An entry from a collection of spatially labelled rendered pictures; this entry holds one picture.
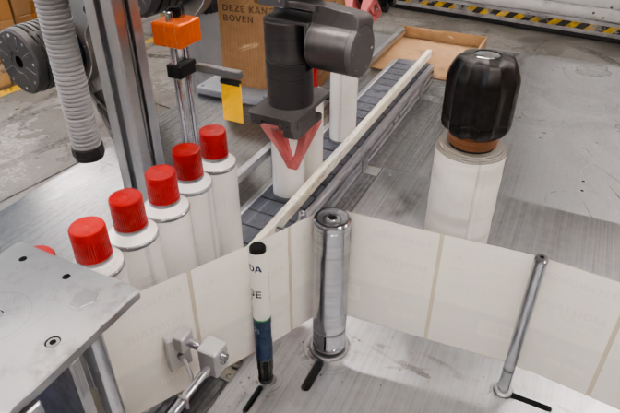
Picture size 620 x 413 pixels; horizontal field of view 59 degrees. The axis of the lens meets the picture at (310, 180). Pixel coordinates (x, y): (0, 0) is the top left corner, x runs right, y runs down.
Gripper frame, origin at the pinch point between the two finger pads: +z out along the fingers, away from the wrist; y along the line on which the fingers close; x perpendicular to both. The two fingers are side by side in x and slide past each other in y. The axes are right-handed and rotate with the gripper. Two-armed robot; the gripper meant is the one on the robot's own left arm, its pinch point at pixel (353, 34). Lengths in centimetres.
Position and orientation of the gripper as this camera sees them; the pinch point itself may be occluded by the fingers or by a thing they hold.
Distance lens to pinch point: 106.2
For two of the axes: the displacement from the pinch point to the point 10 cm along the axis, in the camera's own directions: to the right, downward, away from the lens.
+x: 3.3, 1.8, 9.3
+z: -3.1, 9.5, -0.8
